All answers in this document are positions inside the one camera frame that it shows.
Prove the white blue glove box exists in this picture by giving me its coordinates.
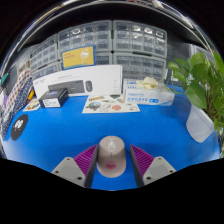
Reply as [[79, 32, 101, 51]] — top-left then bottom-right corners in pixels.
[[122, 77, 176, 107]]

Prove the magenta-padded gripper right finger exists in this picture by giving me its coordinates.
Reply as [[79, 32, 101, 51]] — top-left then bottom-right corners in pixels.
[[129, 144, 177, 189]]

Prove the long white keyboard box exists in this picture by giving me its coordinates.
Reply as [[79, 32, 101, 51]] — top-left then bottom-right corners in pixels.
[[32, 64, 124, 100]]

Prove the yellow blue box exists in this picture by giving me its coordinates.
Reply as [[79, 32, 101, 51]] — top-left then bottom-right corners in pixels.
[[61, 45, 97, 70]]

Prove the dark wall shelf unit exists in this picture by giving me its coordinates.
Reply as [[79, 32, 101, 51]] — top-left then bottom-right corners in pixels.
[[6, 0, 214, 51]]

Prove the black round mouse pad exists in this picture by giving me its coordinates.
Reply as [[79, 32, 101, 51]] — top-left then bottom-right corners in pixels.
[[10, 113, 29, 141]]

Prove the small black box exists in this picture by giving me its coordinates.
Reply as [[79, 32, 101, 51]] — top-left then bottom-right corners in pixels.
[[38, 87, 70, 109]]

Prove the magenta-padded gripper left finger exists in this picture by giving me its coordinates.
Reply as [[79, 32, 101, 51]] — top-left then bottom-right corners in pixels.
[[50, 144, 100, 189]]

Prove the pink computer mouse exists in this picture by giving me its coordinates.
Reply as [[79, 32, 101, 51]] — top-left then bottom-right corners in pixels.
[[96, 135, 128, 179]]

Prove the green plant in white pot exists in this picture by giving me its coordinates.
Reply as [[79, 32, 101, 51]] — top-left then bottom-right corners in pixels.
[[167, 49, 224, 144]]

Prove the cartoon sticker sheet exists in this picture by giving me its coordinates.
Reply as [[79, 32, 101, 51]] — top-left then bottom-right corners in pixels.
[[82, 94, 141, 114]]

